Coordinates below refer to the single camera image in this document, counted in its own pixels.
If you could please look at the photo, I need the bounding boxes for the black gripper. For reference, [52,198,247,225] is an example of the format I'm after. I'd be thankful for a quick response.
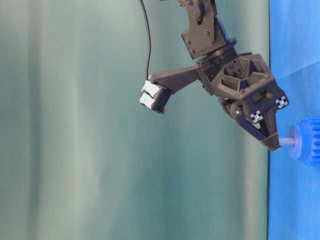
[149,52,289,151]

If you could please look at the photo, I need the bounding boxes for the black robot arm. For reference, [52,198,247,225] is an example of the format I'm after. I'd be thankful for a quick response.
[140,0,289,151]

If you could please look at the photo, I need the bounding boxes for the small blue plastic gear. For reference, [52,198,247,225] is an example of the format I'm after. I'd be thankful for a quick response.
[288,117,320,166]

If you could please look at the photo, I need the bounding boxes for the blue table mat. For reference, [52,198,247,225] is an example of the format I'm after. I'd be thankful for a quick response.
[268,0,320,240]

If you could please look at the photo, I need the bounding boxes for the green backdrop curtain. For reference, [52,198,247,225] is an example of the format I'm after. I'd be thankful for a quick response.
[0,0,268,240]

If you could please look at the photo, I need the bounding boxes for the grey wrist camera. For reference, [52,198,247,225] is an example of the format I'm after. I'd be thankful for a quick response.
[139,80,172,114]

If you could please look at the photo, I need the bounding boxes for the black camera cable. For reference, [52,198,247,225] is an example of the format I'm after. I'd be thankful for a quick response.
[138,0,153,82]

